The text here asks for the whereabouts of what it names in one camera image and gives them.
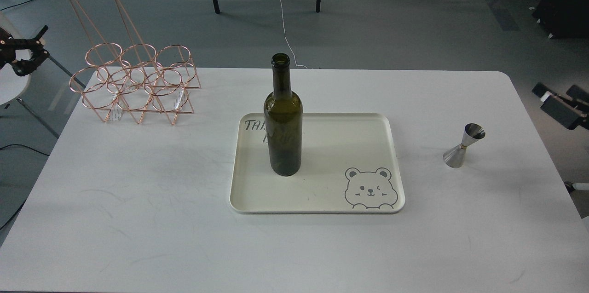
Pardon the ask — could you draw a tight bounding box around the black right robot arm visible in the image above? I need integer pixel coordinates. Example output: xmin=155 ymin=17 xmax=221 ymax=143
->
xmin=532 ymin=83 xmax=589 ymax=130

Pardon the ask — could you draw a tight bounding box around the black cabinet on floor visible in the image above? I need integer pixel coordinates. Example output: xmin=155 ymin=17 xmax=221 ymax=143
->
xmin=532 ymin=0 xmax=589 ymax=39

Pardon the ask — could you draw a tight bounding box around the cream bear serving tray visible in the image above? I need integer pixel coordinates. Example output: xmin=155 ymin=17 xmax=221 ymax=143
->
xmin=229 ymin=113 xmax=406 ymax=214

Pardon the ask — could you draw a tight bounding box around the copper wire bottle rack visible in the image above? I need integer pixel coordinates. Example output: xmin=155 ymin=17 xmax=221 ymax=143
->
xmin=68 ymin=0 xmax=202 ymax=125

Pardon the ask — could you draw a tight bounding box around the stainless steel jigger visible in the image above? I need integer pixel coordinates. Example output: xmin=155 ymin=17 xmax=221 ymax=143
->
xmin=443 ymin=123 xmax=486 ymax=168

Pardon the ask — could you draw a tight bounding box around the dark green wine bottle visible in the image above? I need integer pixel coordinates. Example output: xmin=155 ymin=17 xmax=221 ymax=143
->
xmin=263 ymin=53 xmax=303 ymax=176

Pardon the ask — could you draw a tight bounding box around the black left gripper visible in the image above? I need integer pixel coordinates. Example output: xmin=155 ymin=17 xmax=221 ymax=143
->
xmin=0 ymin=25 xmax=50 ymax=77

